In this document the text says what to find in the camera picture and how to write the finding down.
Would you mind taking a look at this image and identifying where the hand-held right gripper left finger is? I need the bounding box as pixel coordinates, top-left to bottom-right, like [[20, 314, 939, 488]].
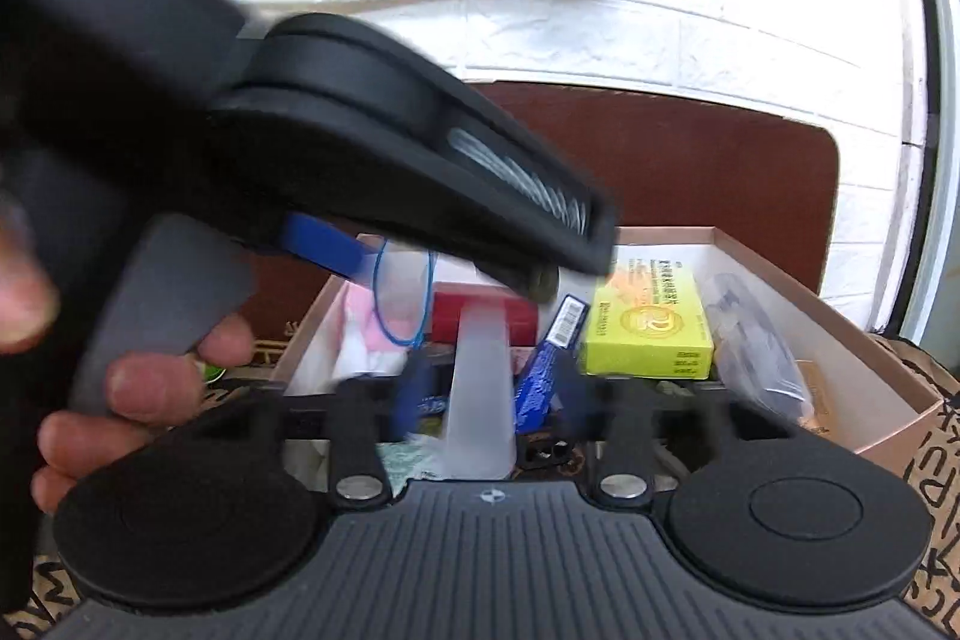
[[165, 351, 440, 510]]

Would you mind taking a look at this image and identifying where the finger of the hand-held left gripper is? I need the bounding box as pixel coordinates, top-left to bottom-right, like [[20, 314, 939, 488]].
[[279, 211, 377, 290]]

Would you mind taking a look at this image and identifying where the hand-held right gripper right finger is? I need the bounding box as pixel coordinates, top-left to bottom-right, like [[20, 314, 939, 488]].
[[551, 355, 807, 507]]

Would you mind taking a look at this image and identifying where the translucent white tube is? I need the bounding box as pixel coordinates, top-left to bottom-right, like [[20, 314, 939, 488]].
[[445, 301, 520, 482]]

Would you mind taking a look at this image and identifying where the brown cardboard box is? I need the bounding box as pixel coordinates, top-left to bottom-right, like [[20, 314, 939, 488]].
[[268, 224, 947, 480]]

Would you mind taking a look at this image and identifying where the person's left hand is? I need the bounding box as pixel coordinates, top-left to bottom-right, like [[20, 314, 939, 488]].
[[0, 211, 257, 515]]

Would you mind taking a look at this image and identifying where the blue tube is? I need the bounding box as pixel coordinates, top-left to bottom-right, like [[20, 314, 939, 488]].
[[513, 295, 587, 437]]

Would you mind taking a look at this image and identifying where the pink and white packet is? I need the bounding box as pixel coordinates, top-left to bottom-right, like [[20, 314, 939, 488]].
[[334, 286, 422, 380]]

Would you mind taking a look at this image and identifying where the black binder clip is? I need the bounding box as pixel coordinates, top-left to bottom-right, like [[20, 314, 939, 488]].
[[516, 433, 595, 485]]

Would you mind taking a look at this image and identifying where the yellow green carton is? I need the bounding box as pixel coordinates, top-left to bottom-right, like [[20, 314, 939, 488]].
[[580, 260, 715, 380]]

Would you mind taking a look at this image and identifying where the red box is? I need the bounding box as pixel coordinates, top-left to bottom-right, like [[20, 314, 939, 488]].
[[430, 281, 542, 345]]

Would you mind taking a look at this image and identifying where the clear bag with dark items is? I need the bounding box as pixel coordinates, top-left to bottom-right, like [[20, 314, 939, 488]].
[[708, 271, 814, 420]]

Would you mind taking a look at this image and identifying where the brown wooden board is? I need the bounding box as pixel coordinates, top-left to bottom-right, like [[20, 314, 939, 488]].
[[244, 80, 842, 342]]

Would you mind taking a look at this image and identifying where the letter print tablecloth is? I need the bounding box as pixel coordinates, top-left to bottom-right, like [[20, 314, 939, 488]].
[[13, 329, 960, 640]]

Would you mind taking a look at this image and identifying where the clear bag with blue handle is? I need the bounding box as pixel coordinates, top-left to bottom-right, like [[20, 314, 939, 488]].
[[372, 237, 442, 350]]

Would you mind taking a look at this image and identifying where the white window frame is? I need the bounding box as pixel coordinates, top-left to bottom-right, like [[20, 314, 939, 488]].
[[891, 0, 960, 341]]

